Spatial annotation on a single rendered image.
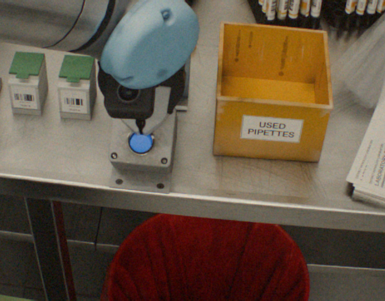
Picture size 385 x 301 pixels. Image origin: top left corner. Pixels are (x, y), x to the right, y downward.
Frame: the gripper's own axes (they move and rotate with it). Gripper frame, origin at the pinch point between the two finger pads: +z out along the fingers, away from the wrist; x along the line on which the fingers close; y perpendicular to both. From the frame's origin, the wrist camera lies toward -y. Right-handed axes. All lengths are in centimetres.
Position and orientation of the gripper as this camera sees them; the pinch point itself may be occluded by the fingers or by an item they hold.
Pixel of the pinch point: (141, 131)
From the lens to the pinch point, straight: 92.7
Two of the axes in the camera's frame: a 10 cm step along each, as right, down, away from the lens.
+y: 0.9, -7.6, 6.5
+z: -0.4, 6.5, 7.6
